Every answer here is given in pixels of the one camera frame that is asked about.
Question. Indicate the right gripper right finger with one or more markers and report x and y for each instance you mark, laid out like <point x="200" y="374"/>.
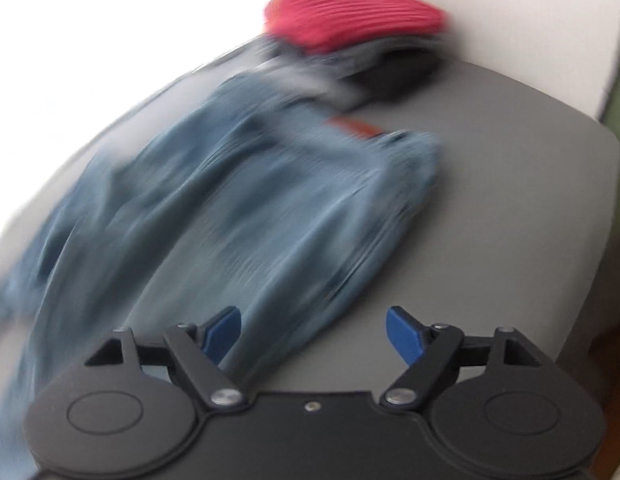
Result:
<point x="430" y="353"/>

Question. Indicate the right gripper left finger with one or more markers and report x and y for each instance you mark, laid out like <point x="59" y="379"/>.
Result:
<point x="196" y="352"/>

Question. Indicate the blue denim jeans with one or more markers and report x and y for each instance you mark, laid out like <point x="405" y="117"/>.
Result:
<point x="256" y="200"/>

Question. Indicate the black folded garment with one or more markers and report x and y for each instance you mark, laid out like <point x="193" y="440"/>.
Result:
<point x="397" y="74"/>

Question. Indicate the grey folded garment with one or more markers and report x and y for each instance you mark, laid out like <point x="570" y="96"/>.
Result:
<point x="292" y="75"/>

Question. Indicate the dark plaid folded garment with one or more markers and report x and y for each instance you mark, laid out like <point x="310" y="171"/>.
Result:
<point x="348" y="61"/>

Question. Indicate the red checkered folded garment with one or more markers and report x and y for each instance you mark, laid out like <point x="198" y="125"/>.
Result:
<point x="323" y="26"/>

